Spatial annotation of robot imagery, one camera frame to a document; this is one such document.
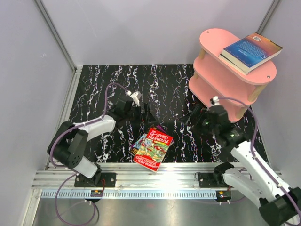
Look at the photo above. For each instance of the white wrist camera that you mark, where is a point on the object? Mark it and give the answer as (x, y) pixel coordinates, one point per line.
(215, 101)
(135, 96)

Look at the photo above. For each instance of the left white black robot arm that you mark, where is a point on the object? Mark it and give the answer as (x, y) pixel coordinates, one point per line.
(69, 142)

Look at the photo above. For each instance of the red 13-storey treehouse book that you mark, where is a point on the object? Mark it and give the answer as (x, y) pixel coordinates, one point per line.
(152, 152)

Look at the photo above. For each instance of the aluminium mounting rail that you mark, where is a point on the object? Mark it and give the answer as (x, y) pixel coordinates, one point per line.
(132, 176)

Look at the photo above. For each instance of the blue 169-storey treehouse book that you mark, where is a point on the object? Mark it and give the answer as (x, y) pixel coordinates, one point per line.
(135, 147)

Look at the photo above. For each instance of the right small circuit board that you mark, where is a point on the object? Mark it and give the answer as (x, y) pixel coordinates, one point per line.
(223, 196)

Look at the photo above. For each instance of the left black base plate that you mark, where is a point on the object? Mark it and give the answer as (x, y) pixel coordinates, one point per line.
(99, 180)

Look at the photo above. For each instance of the pink three-tier shelf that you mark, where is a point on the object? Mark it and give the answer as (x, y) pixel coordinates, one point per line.
(214, 77)

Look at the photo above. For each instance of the small circuit board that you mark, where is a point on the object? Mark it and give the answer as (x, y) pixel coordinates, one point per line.
(223, 196)
(96, 193)

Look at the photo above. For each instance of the right aluminium corner post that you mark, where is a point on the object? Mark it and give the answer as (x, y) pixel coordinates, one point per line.
(268, 16)

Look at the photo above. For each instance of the blue orange sunset paperback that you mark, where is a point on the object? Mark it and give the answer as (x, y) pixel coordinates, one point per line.
(251, 51)

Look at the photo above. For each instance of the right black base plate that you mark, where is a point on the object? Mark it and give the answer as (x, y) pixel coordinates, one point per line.
(210, 180)

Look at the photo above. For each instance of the white slotted cable duct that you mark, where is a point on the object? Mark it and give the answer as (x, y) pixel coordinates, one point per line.
(131, 194)

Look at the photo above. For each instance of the dark blue hardcover book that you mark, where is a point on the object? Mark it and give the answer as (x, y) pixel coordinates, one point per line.
(224, 59)

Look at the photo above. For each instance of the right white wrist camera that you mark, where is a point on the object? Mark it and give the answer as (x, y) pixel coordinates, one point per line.
(215, 101)

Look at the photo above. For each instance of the black marble pattern mat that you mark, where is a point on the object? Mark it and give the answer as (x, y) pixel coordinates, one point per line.
(165, 89)

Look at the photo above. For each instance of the left small circuit board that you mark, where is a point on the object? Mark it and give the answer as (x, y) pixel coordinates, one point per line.
(96, 193)

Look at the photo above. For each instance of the purple treehouse book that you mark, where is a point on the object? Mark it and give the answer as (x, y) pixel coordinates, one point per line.
(162, 130)

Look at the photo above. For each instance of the left aluminium corner post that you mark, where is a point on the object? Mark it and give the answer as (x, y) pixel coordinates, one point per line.
(51, 26)

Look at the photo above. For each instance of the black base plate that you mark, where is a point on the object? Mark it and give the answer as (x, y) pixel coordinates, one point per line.
(99, 180)
(210, 180)

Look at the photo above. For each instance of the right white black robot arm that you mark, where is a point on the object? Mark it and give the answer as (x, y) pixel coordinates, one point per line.
(276, 200)

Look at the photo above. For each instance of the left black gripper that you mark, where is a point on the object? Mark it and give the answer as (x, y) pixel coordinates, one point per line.
(149, 118)

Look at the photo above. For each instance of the aluminium corner post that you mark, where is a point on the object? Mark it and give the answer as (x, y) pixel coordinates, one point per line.
(51, 26)
(268, 16)

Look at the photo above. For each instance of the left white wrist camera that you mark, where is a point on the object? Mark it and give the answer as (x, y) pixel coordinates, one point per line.
(135, 96)

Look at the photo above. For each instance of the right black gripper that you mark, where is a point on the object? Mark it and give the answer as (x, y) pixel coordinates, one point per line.
(200, 113)

